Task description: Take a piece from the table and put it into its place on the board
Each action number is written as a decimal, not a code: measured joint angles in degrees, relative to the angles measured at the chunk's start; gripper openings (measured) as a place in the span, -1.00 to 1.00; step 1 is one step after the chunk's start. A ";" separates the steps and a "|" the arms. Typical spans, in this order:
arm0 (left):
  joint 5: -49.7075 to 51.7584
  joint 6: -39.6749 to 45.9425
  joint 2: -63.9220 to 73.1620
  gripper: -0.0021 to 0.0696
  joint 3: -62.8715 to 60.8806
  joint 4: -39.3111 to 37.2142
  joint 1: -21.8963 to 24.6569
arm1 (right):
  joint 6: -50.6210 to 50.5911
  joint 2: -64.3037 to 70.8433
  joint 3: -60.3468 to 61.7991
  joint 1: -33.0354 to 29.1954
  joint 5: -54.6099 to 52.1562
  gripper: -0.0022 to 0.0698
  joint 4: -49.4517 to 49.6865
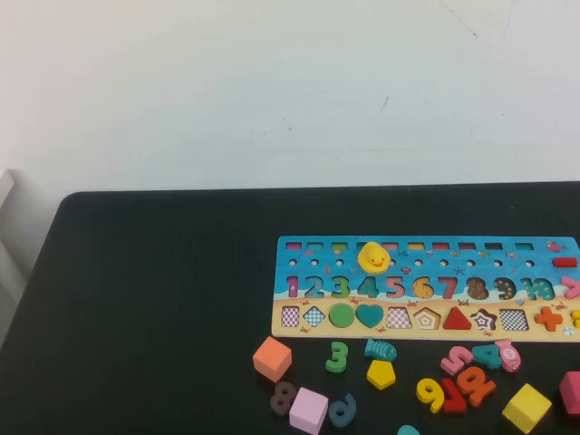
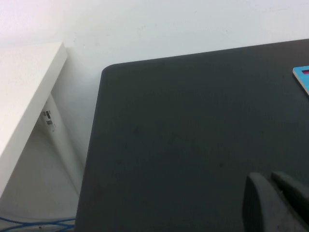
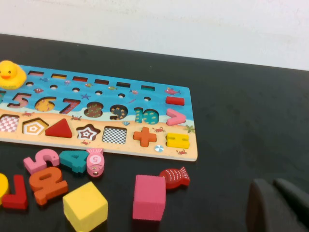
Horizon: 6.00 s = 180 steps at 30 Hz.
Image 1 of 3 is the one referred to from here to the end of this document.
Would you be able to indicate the yellow wooden cube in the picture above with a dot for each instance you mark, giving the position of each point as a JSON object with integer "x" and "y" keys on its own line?
{"x": 526, "y": 405}

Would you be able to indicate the brown number eight piece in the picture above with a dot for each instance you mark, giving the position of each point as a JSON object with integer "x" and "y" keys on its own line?
{"x": 282, "y": 399}

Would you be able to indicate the pink wooden cube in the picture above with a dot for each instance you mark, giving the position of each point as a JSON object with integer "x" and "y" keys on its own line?
{"x": 309, "y": 409}

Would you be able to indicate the yellow number nine piece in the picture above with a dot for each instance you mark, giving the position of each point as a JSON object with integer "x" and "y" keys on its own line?
{"x": 436, "y": 396}

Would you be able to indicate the red rectangle piece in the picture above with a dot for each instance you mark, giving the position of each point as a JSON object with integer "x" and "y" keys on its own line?
{"x": 565, "y": 262}

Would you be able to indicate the orange plus sign piece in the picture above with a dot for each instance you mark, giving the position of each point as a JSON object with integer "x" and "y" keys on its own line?
{"x": 548, "y": 318}

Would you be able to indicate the teal heart piece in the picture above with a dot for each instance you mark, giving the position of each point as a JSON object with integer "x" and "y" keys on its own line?
{"x": 370, "y": 315}

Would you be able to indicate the orange wooden cube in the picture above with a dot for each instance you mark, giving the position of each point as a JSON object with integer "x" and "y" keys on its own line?
{"x": 272, "y": 359}

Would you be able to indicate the pink wooden fish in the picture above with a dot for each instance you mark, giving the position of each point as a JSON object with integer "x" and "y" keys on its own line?
{"x": 509, "y": 355}

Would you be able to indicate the pink greater-than sign piece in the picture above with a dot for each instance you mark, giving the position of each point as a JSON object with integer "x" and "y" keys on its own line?
{"x": 573, "y": 288}

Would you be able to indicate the pink number five piece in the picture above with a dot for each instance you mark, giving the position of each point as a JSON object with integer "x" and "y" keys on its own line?
{"x": 455, "y": 362}

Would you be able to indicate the colourful wooden puzzle board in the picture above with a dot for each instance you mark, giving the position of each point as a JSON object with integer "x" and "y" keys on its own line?
{"x": 317, "y": 274}

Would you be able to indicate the teal wooden piece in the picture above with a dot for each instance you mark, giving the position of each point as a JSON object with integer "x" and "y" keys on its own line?
{"x": 408, "y": 430}

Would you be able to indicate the teal wooden fish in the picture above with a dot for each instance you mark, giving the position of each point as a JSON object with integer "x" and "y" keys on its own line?
{"x": 379, "y": 350}

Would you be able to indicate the blue number six piece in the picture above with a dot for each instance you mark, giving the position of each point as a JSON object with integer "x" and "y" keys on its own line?
{"x": 337, "y": 414}

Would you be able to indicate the red triangle piece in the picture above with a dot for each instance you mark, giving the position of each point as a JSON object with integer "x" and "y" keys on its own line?
{"x": 457, "y": 321}

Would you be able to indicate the magenta wooden cube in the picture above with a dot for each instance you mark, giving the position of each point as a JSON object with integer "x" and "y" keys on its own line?
{"x": 571, "y": 393}

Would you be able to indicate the green number three piece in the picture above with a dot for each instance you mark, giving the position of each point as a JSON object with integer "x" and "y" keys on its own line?
{"x": 339, "y": 358}

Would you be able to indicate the yellow rubber duck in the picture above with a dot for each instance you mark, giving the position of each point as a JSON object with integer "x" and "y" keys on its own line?
{"x": 374, "y": 258}

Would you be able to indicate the orange number two piece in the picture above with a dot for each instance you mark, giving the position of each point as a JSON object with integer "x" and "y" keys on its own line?
{"x": 476, "y": 385}

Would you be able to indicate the red number seven piece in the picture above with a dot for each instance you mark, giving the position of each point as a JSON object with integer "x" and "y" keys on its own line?
{"x": 454, "y": 401}

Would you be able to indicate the yellow pentagon piece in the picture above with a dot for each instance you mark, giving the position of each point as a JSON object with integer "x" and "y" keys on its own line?
{"x": 380, "y": 374}

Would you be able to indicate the green circle piece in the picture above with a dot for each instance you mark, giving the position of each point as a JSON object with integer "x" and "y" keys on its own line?
{"x": 341, "y": 315}

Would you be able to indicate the yellow division sign piece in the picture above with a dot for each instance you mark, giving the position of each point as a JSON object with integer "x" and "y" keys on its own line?
{"x": 576, "y": 314}

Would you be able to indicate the teal number four piece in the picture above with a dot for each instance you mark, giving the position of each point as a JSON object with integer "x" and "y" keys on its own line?
{"x": 489, "y": 355}

